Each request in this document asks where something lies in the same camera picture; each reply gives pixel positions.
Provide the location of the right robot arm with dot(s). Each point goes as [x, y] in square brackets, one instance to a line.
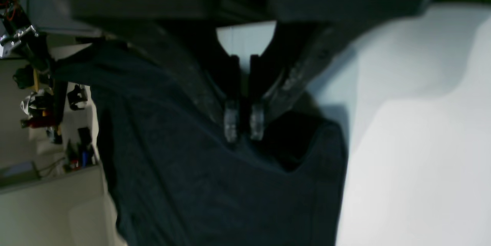
[20, 37]

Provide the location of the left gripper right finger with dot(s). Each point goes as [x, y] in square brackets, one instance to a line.
[308, 35]

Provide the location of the left grey partition panel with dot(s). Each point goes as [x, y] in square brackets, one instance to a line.
[74, 209]

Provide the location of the black T-shirt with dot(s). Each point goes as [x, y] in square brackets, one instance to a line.
[175, 180]

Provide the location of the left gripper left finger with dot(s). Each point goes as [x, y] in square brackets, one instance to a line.
[180, 36]

